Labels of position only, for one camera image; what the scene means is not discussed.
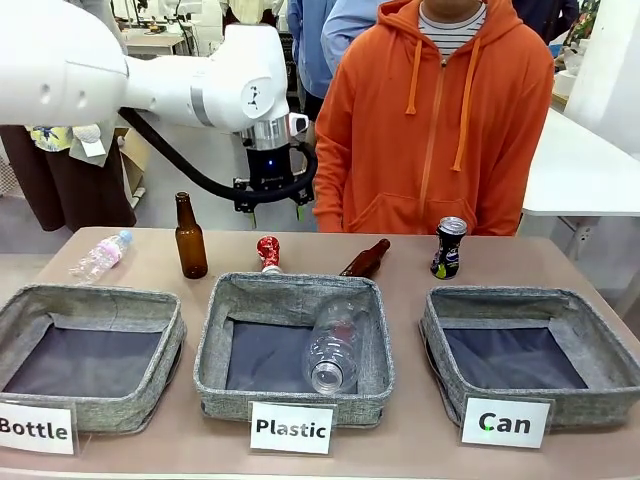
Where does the large clear plastic bottle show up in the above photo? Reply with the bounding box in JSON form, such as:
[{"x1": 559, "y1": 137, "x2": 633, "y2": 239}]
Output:
[{"x1": 301, "y1": 298, "x2": 373, "y2": 395}]

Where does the brown cardboard box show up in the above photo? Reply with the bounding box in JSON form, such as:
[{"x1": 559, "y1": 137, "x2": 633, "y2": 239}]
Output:
[{"x1": 113, "y1": 127, "x2": 152, "y2": 202}]

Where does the person in blue shirt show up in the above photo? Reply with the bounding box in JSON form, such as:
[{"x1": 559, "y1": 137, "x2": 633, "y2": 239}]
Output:
[{"x1": 286, "y1": 0, "x2": 382, "y2": 122}]

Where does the crushed black can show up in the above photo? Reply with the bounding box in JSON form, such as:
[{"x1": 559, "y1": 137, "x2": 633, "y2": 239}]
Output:
[{"x1": 429, "y1": 216, "x2": 470, "y2": 280}]

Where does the white sign reading Plastic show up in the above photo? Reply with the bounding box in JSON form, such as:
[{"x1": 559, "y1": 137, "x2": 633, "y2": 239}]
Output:
[{"x1": 248, "y1": 399, "x2": 337, "y2": 457}]

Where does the lying brown glass bottle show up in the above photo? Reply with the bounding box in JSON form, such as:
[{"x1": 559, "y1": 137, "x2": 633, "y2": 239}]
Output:
[{"x1": 338, "y1": 238, "x2": 392, "y2": 279}]

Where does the crushed red can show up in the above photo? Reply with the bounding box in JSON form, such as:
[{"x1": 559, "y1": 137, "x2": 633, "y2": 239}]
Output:
[{"x1": 256, "y1": 235, "x2": 285, "y2": 275}]

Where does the white sign reading Can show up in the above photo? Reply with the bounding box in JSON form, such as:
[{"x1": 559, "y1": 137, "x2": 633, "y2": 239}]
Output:
[{"x1": 458, "y1": 393, "x2": 557, "y2": 451}]

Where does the grey fabric basket bottle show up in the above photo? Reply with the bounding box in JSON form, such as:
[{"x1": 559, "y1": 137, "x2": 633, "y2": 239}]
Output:
[{"x1": 0, "y1": 283, "x2": 188, "y2": 434}]

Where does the white side table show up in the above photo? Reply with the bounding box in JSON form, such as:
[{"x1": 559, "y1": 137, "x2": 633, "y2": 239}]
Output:
[{"x1": 521, "y1": 108, "x2": 640, "y2": 219}]

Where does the black corrugated cable hose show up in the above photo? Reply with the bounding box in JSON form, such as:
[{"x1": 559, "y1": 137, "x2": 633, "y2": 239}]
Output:
[{"x1": 118, "y1": 107, "x2": 319, "y2": 201}]

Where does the grey fabric basket plastic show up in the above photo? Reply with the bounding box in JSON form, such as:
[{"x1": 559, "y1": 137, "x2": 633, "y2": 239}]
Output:
[{"x1": 193, "y1": 272, "x2": 396, "y2": 430}]

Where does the grey fabric basket can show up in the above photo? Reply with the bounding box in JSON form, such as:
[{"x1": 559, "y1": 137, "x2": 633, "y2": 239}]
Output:
[{"x1": 419, "y1": 285, "x2": 640, "y2": 430}]

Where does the person in orange hoodie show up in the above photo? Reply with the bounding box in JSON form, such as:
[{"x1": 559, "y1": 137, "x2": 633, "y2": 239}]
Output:
[{"x1": 312, "y1": 0, "x2": 556, "y2": 237}]

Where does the person in brown skirt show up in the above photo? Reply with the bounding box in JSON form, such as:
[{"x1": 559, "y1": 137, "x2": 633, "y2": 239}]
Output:
[{"x1": 0, "y1": 123, "x2": 138, "y2": 233}]

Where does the clear bottle with pink label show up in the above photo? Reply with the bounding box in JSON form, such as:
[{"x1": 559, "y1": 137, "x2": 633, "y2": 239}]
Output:
[{"x1": 68, "y1": 229, "x2": 135, "y2": 283}]

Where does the upright brown glass bottle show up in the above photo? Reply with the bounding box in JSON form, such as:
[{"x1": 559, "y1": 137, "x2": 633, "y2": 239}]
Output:
[{"x1": 174, "y1": 191, "x2": 209, "y2": 280}]

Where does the white sign reading Bottle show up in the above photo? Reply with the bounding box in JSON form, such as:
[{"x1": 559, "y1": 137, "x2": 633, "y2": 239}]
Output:
[{"x1": 0, "y1": 399, "x2": 82, "y2": 457}]

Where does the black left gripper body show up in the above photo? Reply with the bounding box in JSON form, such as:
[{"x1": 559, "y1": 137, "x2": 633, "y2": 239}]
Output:
[{"x1": 231, "y1": 143, "x2": 317, "y2": 212}]

